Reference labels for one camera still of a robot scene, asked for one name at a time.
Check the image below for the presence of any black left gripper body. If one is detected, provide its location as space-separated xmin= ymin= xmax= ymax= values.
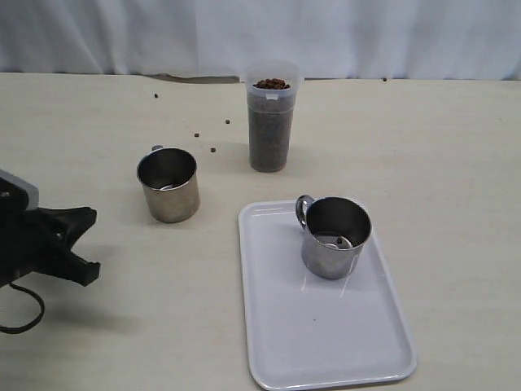
xmin=0 ymin=178 xmax=62 ymax=288

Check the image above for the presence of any steel mug with kibble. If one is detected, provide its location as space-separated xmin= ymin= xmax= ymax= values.
xmin=295 ymin=195 xmax=372 ymax=280

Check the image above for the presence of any white plastic tray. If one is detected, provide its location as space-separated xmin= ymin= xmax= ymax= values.
xmin=238 ymin=200 xmax=418 ymax=390

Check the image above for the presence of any translucent plastic tall container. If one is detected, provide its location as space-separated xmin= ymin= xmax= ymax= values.
xmin=244 ymin=59 xmax=303 ymax=173

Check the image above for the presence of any white curtain backdrop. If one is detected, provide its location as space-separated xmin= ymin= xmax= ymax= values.
xmin=1 ymin=1 xmax=520 ymax=80

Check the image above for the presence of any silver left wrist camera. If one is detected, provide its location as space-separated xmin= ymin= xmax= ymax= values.
xmin=1 ymin=170 xmax=39 ymax=214

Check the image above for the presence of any black cable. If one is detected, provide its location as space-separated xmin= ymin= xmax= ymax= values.
xmin=0 ymin=283 xmax=46 ymax=334

